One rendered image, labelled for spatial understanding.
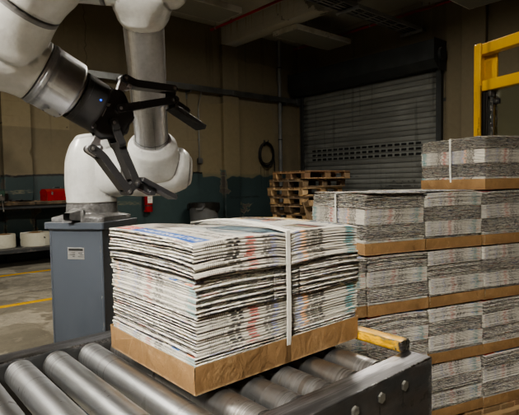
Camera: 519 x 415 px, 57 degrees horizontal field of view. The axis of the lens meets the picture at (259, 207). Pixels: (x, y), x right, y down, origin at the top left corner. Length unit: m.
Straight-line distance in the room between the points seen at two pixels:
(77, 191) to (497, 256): 1.67
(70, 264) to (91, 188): 0.24
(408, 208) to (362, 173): 7.97
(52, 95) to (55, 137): 7.49
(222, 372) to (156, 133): 0.86
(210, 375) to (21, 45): 0.51
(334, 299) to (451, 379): 1.34
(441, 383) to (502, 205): 0.77
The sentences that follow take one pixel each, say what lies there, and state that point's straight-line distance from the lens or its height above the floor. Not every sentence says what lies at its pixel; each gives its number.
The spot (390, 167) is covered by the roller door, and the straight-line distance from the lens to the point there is 9.50.
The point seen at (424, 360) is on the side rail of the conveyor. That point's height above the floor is 0.80.
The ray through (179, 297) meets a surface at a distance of 0.74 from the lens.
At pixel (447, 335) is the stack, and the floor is 0.48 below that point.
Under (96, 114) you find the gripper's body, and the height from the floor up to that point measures 1.21.
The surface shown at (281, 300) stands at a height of 0.91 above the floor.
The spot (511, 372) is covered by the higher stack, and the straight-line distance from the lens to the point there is 2.46.
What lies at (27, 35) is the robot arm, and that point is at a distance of 0.69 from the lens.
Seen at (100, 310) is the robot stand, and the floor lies 0.73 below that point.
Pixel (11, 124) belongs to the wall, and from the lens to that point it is 7.97.
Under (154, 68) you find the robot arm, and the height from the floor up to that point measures 1.41.
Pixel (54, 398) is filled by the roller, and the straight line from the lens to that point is 0.81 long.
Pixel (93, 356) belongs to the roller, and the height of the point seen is 0.79.
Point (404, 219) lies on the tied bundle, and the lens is 1.90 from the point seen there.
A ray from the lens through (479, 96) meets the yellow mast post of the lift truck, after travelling 2.95.
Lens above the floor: 1.11
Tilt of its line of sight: 3 degrees down
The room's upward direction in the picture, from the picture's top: 1 degrees counter-clockwise
